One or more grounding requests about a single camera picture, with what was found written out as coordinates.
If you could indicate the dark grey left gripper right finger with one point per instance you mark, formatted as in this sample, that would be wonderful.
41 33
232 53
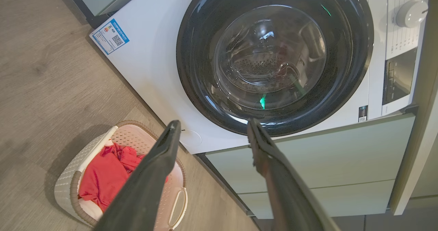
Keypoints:
287 190

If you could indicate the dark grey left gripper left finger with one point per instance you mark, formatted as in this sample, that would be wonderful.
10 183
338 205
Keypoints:
143 186

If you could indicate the white perforated laundry basket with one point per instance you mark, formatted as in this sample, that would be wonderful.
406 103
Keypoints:
85 176

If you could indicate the red garment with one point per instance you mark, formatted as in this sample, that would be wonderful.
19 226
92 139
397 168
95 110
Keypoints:
106 176

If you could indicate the small black barcode sticker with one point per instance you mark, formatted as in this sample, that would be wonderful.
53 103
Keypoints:
362 113

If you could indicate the white front-load washing machine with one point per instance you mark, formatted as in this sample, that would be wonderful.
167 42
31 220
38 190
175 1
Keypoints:
154 70

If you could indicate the round black glass washer door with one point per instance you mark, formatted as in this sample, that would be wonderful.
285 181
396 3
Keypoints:
273 58

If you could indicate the blue energy label sticker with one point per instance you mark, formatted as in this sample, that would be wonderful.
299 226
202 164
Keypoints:
110 36

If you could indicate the black washer display panel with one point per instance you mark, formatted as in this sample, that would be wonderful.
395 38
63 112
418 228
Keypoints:
398 75

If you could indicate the white round control dial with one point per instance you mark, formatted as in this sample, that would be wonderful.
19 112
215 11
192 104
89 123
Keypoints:
411 13

